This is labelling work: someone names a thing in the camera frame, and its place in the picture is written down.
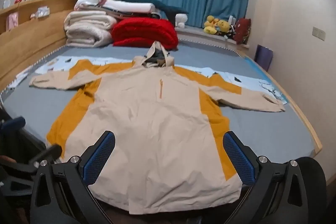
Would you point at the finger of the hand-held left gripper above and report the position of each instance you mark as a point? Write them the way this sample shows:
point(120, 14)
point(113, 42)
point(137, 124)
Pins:
point(14, 123)
point(50, 152)

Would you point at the white folded blanket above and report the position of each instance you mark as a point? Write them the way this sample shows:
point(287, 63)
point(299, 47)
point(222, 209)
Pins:
point(131, 6)

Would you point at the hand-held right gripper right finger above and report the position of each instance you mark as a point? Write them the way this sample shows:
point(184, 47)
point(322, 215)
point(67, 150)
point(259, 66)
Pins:
point(237, 158)

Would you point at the beige and mustard jacket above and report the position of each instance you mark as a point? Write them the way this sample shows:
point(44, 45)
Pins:
point(157, 121)

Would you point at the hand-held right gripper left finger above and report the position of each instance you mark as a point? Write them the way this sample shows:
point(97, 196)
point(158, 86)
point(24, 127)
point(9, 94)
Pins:
point(101, 155)

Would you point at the white plastic packet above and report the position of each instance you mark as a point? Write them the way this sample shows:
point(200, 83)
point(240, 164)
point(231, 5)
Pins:
point(42, 12)

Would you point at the pink bag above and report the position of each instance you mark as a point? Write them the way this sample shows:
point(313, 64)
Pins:
point(11, 20)

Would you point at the striped folded cloth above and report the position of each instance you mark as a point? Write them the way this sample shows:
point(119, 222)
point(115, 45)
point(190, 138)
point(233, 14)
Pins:
point(126, 14)

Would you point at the light blue printed cloth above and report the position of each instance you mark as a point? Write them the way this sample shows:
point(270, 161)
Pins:
point(60, 62)

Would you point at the yellow plush toy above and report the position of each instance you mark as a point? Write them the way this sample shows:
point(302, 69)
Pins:
point(210, 24)
point(223, 26)

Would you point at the red folded blanket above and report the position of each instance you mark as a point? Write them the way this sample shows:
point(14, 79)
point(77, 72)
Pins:
point(144, 29)

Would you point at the wooden headboard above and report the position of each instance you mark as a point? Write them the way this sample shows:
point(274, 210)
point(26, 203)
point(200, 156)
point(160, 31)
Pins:
point(31, 37)

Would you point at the cream folded quilt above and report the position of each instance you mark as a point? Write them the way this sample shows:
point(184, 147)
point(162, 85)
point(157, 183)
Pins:
point(86, 27)

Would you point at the white window sill ledge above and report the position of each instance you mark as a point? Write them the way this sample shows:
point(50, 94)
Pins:
point(194, 33)

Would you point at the wall switch panel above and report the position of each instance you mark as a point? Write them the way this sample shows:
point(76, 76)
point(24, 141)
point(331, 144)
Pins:
point(319, 33)

